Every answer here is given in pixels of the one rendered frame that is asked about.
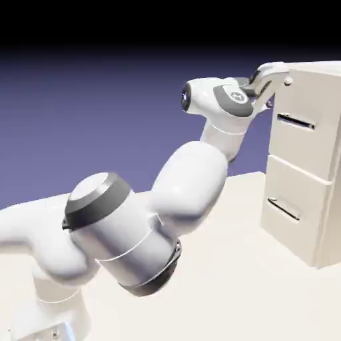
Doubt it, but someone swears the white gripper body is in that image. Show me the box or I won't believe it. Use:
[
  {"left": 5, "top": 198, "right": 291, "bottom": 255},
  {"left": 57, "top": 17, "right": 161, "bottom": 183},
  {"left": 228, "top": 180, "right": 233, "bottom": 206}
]
[{"left": 249, "top": 61, "right": 293, "bottom": 114}]

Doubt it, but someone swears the cream drawer front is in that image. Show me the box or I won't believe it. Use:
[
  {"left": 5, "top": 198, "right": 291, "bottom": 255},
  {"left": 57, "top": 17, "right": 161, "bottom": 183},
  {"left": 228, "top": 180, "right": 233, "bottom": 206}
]
[
  {"left": 260, "top": 155, "right": 333, "bottom": 269},
  {"left": 266, "top": 68, "right": 341, "bottom": 185}
]

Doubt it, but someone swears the cream painted cabinet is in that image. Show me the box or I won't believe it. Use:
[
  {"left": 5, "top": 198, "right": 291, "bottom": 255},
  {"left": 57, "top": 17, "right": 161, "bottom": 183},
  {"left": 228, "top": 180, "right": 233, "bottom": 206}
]
[{"left": 260, "top": 60, "right": 341, "bottom": 270}]

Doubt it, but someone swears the dark slim drawer handle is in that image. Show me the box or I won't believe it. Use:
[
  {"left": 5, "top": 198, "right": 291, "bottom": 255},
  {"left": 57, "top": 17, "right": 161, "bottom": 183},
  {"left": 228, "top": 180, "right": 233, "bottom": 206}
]
[
  {"left": 276, "top": 113, "right": 316, "bottom": 131},
  {"left": 266, "top": 196, "right": 301, "bottom": 221}
]

